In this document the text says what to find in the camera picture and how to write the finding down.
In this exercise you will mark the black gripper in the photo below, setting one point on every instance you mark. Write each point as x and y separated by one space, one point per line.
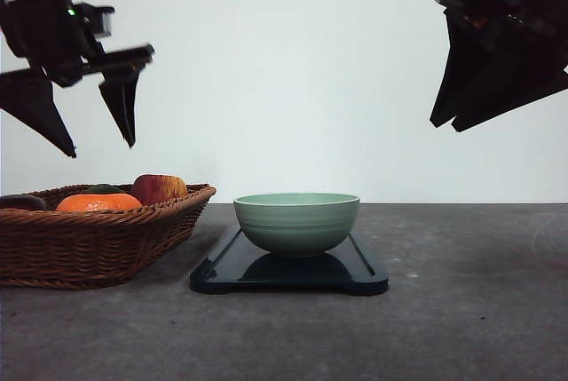
52 38
484 35

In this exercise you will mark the light green ceramic bowl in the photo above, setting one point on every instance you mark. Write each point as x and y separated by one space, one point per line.
297 224

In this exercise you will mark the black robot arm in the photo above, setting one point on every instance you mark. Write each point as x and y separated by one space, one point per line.
50 38

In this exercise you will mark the brown wicker basket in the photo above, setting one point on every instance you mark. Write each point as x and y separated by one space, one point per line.
88 250

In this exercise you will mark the dark green fruit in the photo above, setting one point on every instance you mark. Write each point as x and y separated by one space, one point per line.
103 189

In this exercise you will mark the orange tangerine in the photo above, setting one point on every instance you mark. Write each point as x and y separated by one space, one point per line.
99 202

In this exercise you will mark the dark purple fruit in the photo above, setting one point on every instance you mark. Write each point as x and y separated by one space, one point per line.
21 201

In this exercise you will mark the red yellow apple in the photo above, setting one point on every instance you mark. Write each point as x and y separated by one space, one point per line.
154 188

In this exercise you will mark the black rectangular tray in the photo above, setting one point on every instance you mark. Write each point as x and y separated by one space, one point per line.
237 264

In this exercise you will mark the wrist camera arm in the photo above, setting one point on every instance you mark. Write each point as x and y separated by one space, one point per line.
96 19

